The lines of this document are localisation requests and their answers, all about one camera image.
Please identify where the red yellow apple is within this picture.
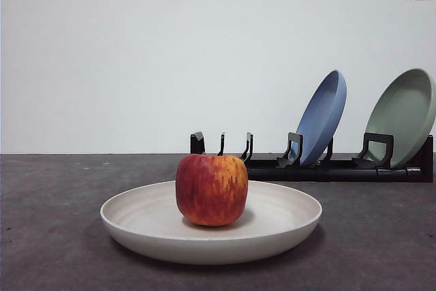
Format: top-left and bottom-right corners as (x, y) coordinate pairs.
(175, 153), (249, 227)

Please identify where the pale yellow plate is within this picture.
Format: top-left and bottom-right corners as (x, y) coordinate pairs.
(99, 180), (323, 265)

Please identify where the blue plate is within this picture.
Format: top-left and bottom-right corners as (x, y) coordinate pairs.
(295, 69), (349, 167)

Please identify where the black plate rack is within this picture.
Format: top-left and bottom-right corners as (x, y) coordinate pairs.
(189, 130), (435, 183)

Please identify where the green plate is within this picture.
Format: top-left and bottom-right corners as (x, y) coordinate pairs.
(364, 67), (436, 170)

